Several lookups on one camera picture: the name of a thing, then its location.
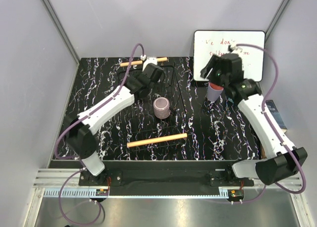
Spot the pink plastic cup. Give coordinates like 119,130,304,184
209,82,223,91

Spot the lavender plastic cup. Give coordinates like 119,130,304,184
207,85,223,102

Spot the black wire dish rack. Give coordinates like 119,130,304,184
119,62,188,144

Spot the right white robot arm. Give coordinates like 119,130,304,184
201,53,308,186

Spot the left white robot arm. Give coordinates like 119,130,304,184
64,63,164,185

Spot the white whiteboard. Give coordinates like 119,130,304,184
193,30,265,82

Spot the mauve ribbed mug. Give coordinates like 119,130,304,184
153,97,172,119

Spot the blue paperback book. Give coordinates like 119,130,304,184
266,100,287,133

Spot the rear wooden rack handle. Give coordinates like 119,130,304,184
120,57,168,67

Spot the wooden rack handle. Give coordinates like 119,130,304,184
127,133,188,148
120,57,168,67

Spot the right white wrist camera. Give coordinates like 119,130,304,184
227,44,243,54

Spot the front wooden rack handle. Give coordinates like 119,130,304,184
127,133,188,148

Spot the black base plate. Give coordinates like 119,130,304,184
79,161,254,198

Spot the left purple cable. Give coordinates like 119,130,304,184
53,43,147,225

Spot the grey slotted cable duct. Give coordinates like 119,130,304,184
44,188,109,198

